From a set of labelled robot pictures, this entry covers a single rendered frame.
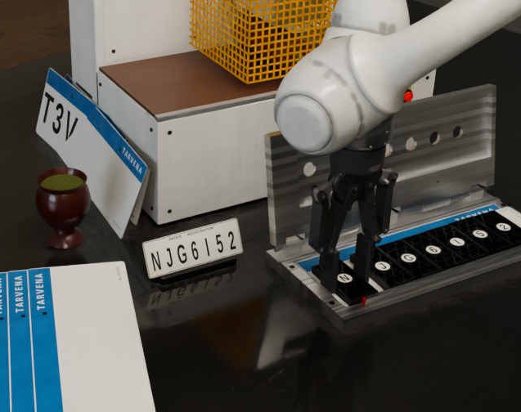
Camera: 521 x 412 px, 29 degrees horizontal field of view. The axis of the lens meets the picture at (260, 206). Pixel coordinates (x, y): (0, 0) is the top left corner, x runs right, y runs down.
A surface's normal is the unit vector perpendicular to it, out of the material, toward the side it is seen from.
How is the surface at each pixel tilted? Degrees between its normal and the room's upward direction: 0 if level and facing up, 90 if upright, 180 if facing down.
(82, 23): 90
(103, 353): 0
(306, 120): 96
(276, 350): 0
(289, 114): 97
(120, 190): 69
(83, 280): 0
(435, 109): 79
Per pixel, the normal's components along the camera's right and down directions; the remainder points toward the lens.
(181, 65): 0.04, -0.87
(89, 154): -0.81, -0.13
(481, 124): 0.51, 0.27
